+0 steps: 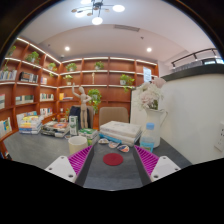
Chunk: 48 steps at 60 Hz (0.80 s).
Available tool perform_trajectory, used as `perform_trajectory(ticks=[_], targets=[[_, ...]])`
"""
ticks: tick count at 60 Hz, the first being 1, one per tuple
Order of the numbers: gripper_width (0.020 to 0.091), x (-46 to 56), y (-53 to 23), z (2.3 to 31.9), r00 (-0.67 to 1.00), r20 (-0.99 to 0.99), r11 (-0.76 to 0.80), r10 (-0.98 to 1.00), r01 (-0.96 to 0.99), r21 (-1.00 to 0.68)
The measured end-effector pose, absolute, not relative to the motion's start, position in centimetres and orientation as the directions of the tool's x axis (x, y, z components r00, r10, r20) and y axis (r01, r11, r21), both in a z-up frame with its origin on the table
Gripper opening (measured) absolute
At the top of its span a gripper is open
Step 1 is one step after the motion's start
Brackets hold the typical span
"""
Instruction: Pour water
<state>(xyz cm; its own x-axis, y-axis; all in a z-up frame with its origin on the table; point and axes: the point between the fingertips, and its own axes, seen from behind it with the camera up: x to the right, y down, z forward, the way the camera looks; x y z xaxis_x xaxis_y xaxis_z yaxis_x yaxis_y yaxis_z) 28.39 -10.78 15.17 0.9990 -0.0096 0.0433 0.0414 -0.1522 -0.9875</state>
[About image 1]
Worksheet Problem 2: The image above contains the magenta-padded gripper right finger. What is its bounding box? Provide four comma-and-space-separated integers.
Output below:
132, 143, 182, 187

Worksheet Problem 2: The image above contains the clear water bottle blue cap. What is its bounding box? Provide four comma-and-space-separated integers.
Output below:
139, 122, 156, 154

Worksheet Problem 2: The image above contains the pink and white flower bouquet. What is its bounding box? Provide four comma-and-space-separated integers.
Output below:
134, 77, 167, 111

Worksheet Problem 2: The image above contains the black metal railing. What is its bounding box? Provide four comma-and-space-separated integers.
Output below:
171, 47, 223, 68

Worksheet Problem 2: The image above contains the tall green white carton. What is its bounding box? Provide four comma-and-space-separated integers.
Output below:
68, 115, 80, 136

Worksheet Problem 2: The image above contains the stack of colourful books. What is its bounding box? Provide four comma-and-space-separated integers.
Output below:
18, 114, 44, 135

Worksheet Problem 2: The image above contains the cream plastic cup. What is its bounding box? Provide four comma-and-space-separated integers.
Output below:
67, 135, 89, 156

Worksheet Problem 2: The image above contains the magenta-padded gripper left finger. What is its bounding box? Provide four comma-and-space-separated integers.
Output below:
44, 143, 96, 188

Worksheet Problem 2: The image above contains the ceiling air vent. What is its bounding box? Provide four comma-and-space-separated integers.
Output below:
113, 24, 141, 33

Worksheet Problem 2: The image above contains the wooden artist mannequin figure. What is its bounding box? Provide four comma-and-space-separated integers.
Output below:
71, 83, 92, 130

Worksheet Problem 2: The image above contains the ceiling chandelier with round lamps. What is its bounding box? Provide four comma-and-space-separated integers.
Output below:
70, 0, 126, 26

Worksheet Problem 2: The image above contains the stack of dark magazines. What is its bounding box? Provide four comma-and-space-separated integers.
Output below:
40, 120, 70, 138

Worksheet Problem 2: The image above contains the green and white box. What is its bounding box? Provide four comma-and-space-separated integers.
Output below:
78, 127, 100, 146

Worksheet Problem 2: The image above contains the chair with dark jacket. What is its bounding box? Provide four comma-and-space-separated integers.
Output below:
68, 105, 95, 129

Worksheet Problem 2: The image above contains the wooden wall shelf unit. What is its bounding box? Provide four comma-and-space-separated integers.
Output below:
0, 36, 160, 160

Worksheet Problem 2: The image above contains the beige upholstered chair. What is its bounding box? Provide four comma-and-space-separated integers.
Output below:
98, 106, 130, 128

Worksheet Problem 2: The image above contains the flat round red coaster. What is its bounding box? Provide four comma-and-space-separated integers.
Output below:
102, 152, 124, 167

